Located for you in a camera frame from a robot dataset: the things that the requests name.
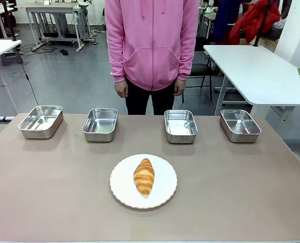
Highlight white scalloped plate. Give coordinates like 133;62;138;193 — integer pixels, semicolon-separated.
109;153;178;210

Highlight dark blue garment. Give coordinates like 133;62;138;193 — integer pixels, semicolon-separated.
211;0;243;45

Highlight person's right hand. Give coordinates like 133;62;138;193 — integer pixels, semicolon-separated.
114;81;129;99

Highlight red jacket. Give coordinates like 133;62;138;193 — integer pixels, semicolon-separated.
229;0;281;46

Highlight golden brown croissant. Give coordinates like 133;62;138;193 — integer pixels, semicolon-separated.
133;158;156;197

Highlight black floor cable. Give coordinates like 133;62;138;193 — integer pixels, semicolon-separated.
15;48;40;106

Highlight thin black stand pole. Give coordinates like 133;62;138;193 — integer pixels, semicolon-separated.
252;0;272;48

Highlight pink zip hoodie torso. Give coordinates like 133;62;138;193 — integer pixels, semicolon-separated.
104;0;200;92

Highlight person's left hand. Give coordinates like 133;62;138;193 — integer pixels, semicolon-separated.
173;78;186;96

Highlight large white side table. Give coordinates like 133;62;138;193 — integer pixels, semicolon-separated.
203;44;300;119

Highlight thick black stand pole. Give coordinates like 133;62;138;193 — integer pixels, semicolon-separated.
2;0;17;42

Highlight black trousers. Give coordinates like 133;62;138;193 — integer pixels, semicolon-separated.
125;77;177;116

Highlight rectangular stainless steel container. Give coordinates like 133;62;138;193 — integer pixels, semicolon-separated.
17;105;64;140
164;109;199;144
82;107;119;143
219;109;262;143

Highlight person's right forearm pink sleeve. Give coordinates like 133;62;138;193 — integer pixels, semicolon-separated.
107;37;128;84

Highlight grey metal workbench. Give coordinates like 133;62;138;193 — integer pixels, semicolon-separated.
25;2;92;53

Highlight person's left forearm pink sleeve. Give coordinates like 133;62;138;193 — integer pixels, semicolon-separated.
176;37;195;81

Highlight black folding chair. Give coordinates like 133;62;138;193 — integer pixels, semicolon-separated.
182;36;214;103

